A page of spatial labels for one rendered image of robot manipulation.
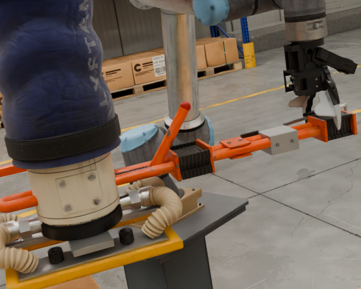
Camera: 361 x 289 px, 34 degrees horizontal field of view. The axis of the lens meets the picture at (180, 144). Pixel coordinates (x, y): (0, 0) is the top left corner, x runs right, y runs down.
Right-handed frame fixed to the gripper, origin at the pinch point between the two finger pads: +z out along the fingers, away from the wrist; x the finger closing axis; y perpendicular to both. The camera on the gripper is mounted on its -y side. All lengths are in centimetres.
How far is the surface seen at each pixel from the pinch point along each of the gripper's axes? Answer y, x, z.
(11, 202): 72, 4, -1
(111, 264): 57, 16, 12
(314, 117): 3.0, 1.6, -2.4
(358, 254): -93, -138, 121
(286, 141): 12.2, 4.6, 0.4
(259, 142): 18.4, 4.2, -0.8
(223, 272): -24, -164, 121
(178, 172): 38.1, 5.6, 0.9
